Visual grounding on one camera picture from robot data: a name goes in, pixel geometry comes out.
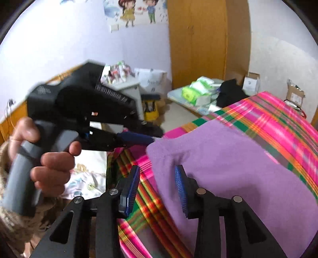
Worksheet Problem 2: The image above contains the person's left forearm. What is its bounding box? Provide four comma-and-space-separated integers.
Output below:
0, 142, 62, 251

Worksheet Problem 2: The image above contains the person's left hand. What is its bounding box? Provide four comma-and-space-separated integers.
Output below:
11, 117, 82, 197

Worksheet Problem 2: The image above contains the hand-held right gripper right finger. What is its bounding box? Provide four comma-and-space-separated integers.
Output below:
175, 165, 286, 258

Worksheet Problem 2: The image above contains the cartoon wall sticker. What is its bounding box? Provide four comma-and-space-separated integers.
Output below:
60, 0, 168, 33

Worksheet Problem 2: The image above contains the black cloth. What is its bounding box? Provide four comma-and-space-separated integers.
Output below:
216, 79, 249, 109

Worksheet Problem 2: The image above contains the white plastic tray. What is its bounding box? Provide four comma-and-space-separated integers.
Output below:
167, 79, 225, 117

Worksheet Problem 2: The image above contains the printed bed sheet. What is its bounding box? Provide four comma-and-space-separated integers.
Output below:
61, 149, 108, 200

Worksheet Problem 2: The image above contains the white paper bag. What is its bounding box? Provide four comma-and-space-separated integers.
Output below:
134, 68, 168, 96

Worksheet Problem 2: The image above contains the pink green plaid blanket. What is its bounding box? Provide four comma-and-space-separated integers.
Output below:
107, 90, 318, 258

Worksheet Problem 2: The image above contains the purple fleece garment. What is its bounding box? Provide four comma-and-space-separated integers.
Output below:
145, 118, 318, 258

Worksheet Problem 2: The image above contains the white cardboard box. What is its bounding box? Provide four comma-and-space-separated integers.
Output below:
242, 72, 261, 96

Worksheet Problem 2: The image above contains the yellow bag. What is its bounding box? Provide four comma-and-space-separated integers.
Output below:
141, 93, 161, 122

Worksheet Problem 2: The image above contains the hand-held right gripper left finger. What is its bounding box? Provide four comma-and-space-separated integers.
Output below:
30, 165, 141, 258

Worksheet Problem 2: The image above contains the brown cardboard box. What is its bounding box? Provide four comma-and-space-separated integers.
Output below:
284, 79, 306, 110

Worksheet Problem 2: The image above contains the cluster of small bottles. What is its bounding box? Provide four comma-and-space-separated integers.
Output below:
100, 62, 136, 86

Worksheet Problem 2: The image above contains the white green tissue pack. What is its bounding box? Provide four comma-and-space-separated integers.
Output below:
190, 76, 214, 91

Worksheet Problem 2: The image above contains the grey bedside cabinet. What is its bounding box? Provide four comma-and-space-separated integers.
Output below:
99, 74, 145, 121

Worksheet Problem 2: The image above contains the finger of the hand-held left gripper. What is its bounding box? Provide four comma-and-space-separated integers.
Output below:
81, 129, 156, 151
91, 114, 164, 138

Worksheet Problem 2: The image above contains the wooden wardrobe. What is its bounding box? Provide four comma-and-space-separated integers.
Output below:
168, 0, 251, 90

